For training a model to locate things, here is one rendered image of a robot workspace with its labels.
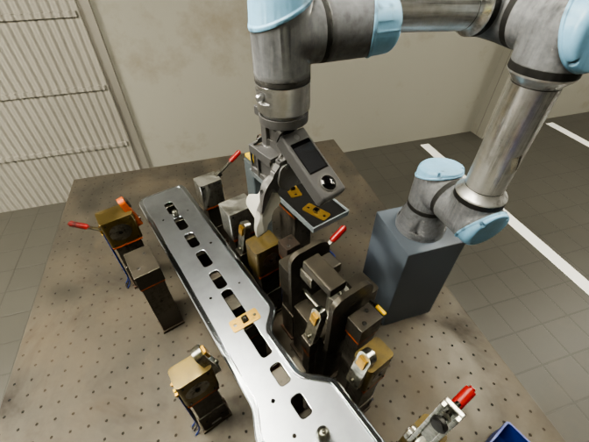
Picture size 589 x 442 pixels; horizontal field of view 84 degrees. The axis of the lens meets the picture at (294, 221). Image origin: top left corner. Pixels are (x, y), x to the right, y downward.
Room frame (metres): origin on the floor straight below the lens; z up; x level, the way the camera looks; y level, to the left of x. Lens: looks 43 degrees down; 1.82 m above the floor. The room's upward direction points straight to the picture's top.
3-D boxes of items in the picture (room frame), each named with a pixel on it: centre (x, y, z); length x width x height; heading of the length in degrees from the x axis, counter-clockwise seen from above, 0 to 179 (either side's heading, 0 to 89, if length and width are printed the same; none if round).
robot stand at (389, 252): (0.74, -0.40, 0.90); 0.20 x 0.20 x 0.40; 17
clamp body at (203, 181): (1.05, 0.33, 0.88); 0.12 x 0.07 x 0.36; 125
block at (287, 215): (0.85, 0.00, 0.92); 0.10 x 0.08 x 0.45; 35
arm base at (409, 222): (0.74, -0.40, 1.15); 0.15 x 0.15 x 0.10
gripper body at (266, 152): (0.45, 0.02, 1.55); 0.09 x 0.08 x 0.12; 39
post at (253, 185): (1.06, 0.15, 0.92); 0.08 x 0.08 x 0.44; 35
